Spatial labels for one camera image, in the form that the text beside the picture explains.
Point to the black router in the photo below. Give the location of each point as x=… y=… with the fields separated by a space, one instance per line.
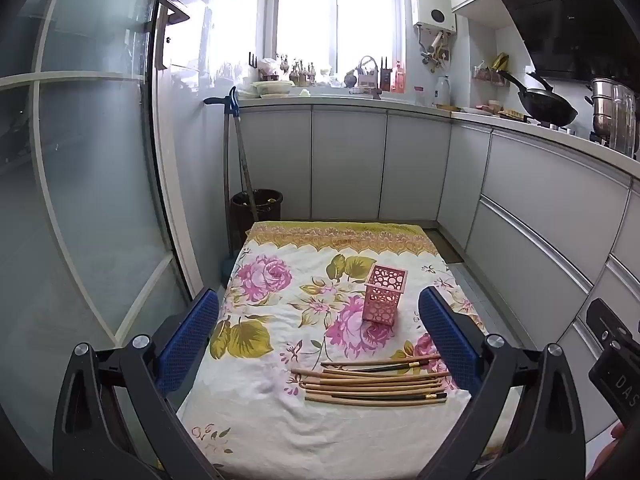
x=385 y=77

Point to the kitchen window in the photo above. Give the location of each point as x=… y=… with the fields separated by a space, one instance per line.
x=307 y=10

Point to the stainless steel steamer pot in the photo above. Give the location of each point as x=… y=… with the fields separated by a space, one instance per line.
x=607 y=110

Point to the grey lower kitchen cabinets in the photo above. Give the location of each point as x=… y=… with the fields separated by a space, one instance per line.
x=350 y=160

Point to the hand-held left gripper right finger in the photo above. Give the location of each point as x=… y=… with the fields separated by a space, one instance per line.
x=447 y=340

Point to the frosted glass sliding door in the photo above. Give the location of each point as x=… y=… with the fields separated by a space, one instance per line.
x=90 y=160

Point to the pile of wooden chopsticks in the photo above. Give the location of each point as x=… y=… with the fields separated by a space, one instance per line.
x=370 y=385

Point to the black wok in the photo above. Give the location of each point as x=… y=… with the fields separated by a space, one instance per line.
x=547 y=105

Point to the white bowl on counter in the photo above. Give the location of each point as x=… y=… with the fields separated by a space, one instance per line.
x=272 y=89

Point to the yellow bag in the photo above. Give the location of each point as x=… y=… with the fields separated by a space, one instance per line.
x=501 y=62

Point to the black trash bin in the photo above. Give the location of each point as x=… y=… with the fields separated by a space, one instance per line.
x=262 y=215

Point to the pink perforated utensil holder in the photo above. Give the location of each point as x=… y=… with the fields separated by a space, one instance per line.
x=382 y=305

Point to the clear water bottle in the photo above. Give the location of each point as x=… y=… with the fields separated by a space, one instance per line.
x=442 y=92

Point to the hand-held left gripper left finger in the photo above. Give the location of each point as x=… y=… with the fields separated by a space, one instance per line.
x=192 y=340

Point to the black range hood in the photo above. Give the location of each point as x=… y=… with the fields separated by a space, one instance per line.
x=565 y=20

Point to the person's right hand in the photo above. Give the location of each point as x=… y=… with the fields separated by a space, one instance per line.
x=618 y=431

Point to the red bottle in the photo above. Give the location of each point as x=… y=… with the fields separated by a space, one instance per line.
x=398 y=77

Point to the white gas water heater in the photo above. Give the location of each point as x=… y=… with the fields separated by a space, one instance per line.
x=432 y=5

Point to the floral tablecloth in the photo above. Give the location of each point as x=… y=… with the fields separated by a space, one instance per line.
x=270 y=410

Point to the black chopstick with gold band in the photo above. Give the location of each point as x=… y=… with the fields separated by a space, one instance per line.
x=395 y=366
x=400 y=400

